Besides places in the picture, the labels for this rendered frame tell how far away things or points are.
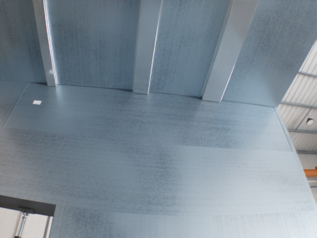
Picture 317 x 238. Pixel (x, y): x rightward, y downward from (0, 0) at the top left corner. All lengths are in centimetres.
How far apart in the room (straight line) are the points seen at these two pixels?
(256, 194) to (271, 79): 92
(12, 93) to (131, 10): 112
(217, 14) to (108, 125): 101
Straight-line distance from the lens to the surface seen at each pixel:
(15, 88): 207
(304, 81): 968
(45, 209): 135
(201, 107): 186
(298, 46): 191
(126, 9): 154
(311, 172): 1180
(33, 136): 164
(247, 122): 191
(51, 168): 146
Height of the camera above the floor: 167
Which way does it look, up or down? 43 degrees up
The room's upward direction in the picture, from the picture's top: straight up
